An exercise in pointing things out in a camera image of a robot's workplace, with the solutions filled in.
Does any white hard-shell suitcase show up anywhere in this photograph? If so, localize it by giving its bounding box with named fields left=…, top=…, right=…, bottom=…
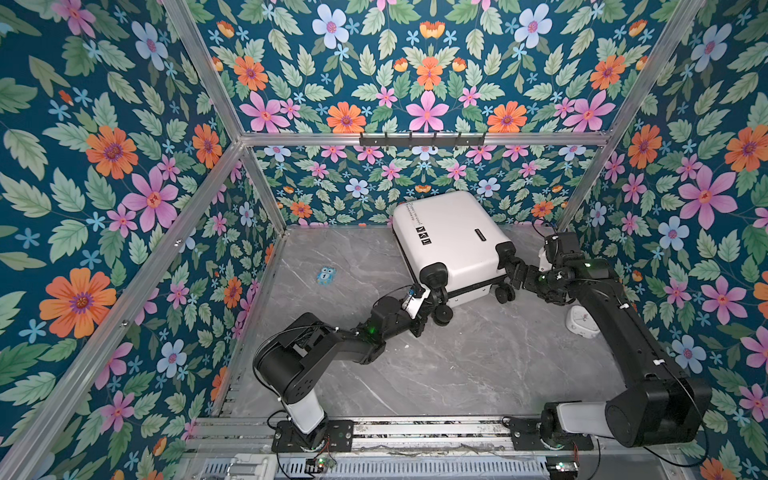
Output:
left=392, top=191, right=518, bottom=336

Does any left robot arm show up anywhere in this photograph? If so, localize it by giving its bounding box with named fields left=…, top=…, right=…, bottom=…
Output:
left=252, top=285, right=437, bottom=438

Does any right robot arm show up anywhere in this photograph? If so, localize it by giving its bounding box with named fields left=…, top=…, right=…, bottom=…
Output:
left=496, top=232, right=712, bottom=448

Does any white round alarm clock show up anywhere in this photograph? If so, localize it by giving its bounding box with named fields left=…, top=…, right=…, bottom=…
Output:
left=565, top=305, right=600, bottom=339

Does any small teal owl toy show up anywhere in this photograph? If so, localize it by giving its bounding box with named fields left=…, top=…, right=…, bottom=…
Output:
left=317, top=267, right=336, bottom=285

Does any black hook rack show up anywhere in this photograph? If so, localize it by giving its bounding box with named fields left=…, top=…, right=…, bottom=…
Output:
left=358, top=132, right=486, bottom=148

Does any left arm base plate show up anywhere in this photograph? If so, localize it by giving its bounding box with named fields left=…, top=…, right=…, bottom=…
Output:
left=271, top=419, right=355, bottom=454

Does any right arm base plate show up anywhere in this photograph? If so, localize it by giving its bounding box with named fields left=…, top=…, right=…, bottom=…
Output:
left=502, top=416, right=595, bottom=451

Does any aluminium mounting rail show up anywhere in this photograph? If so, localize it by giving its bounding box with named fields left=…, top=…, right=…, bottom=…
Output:
left=182, top=415, right=678, bottom=459

